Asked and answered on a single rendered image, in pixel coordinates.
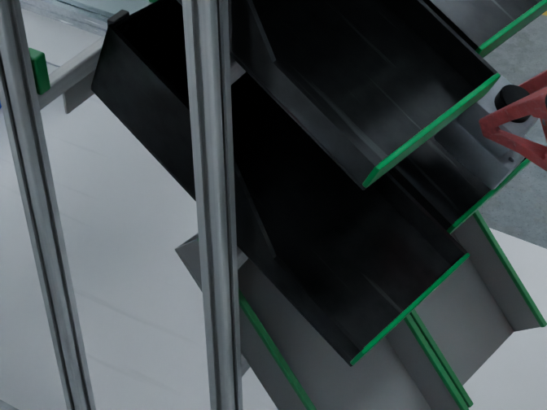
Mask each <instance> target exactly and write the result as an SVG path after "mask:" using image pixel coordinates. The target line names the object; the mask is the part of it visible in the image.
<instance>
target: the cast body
mask: <svg viewBox="0 0 547 410"><path fill-rule="evenodd" d="M528 95H529V93H528V92H527V91H526V90H525V89H524V88H522V87H520V86H517V85H512V84H511V83H510V82H509V81H508V80H506V79H505V78H504V77H503V76H502V75H501V77H500V78H499V79H498V80H497V82H496V83H495V84H494V86H493V87H492V88H491V89H490V90H489V91H488V92H487V94H485V95H484V96H483V97H482V98H481V99H480V100H479V101H478V102H476V103H475V104H474V105H472V106H471V107H470V108H468V109H467V110H466V111H464V112H463V113H462V114H461V115H460V116H459V117H457V118H456V119H455V120H453V121H452V122H451V123H449V124H448V125H447V126H445V127H444V128H443V129H441V130H440V131H439V132H438V133H437V134H436V135H435V137H434V139H435V140H436V141H437V142H438V143H439V144H440V145H441V146H442V147H443V148H444V149H446V150H447V151H448V152H449V153H450V154H451V155H453V156H454V157H455V158H456V159H457V160H458V161H459V162H461V163H462V164H463V165H464V166H465V167H466V168H468V169H469V170H470V171H471V172H472V173H473V174H474V175H476V176H477V177H478V178H479V179H480V180H481V181H482V182H483V183H484V184H485V185H486V186H487V187H488V188H490V189H491V190H494V189H496V188H497V187H498V186H499V185H500V184H501V183H502V182H503V181H504V180H505V179H506V178H507V177H508V176H509V175H510V174H511V173H512V171H513V170H514V169H515V168H516V167H517V166H518V165H519V164H520V163H521V162H522V161H523V160H524V158H525V157H524V156H522V155H521V154H519V153H518V152H516V151H514V150H511V149H509V148H507V147H505V146H503V145H501V144H498V143H496V142H494V141H492V140H490V139H488V138H485V137H484V136H483V134H482V131H481V128H480V125H479V120H480V119H481V118H483V117H485V116H487V115H489V114H491V113H493V112H494V111H497V110H499V109H501V108H503V107H505V106H507V105H509V104H511V103H514V102H516V101H518V100H519V99H521V98H524V97H526V96H528ZM538 119H539V118H536V117H533V116H531V115H529V116H524V117H522V118H518V119H516V120H512V121H509V122H507V123H505V124H502V125H499V128H500V129H501V130H504V131H506V132H508V133H512V134H514V135H517V136H519V137H523V138H525V139H527V140H530V141H532V142H533V140H532V139H531V138H529V137H528V136H527V135H526V133H527V131H528V130H529V129H530V128H531V127H532V126H533V125H534V124H535V123H536V122H537V121H538Z"/></svg>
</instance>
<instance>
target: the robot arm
mask: <svg viewBox="0 0 547 410"><path fill-rule="evenodd" d="M518 86H520V87H522V88H524V89H525V90H526V91H527V92H528V93H529V95H528V96H526V97H524V98H521V99H519V100H518V101H516V102H513V103H511V104H509V105H507V106H505V107H503V108H501V109H499V110H497V111H494V112H493V113H491V114H489V115H487V116H485V117H483V118H481V119H480V120H479V125H480V128H481V131H482V134H483V136H484V137H485V138H488V139H490V140H492V141H494V142H496V143H498V144H501V145H503V146H505V147H507V148H509V149H511V150H514V151H516V152H518V153H519V154H521V155H522V156H524V157H525V158H527V159H529V160H530V161H532V162H533V163H534V164H536V165H538V166H539V167H541V168H543V169H544V170H545V171H546V172H547V146H543V145H541V144H539V143H536V142H532V141H530V140H527V139H525V138H523V137H519V136H517V135H514V134H512V133H508V132H506V131H504V130H501V129H500V128H499V125H502V124H505V123H507V122H509V121H512V120H516V119H518V118H522V117H524V116H529V115H531V116H533V117H536V118H540V122H541V124H542V128H543V130H544V134H545V139H546V142H547V70H545V71H543V72H542V73H540V74H538V75H536V76H534V77H533V78H531V79H529V80H528V81H525V82H523V83H522V84H521V85H518ZM542 88H543V89H542ZM537 90H538V91H537ZM534 92H535V93H534Z"/></svg>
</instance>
